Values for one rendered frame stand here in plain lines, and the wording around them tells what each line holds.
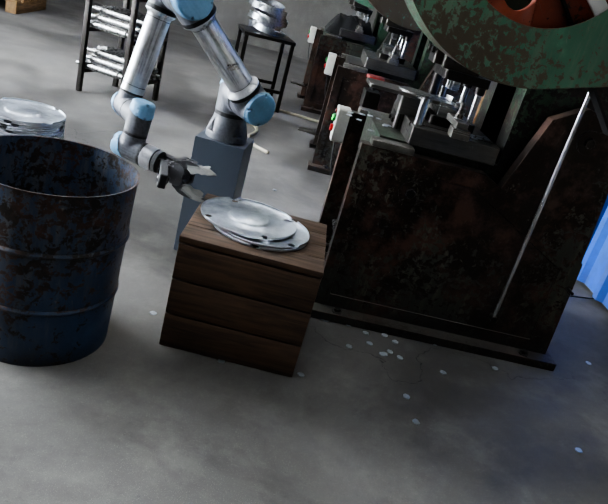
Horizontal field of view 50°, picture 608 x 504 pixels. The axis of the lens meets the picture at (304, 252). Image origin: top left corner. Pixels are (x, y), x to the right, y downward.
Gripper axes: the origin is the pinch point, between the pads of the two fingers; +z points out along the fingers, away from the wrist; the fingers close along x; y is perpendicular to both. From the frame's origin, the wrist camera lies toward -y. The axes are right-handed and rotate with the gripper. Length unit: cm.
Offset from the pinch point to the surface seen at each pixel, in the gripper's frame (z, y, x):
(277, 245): 29.5, -11.2, 1.7
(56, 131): -71, 20, 14
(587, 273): 138, 162, 24
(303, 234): 31.9, 3.5, 1.6
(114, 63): -165, 188, 33
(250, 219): 17.2, -4.0, 1.4
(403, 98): 36, 55, -38
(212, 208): 5.3, -5.3, 2.9
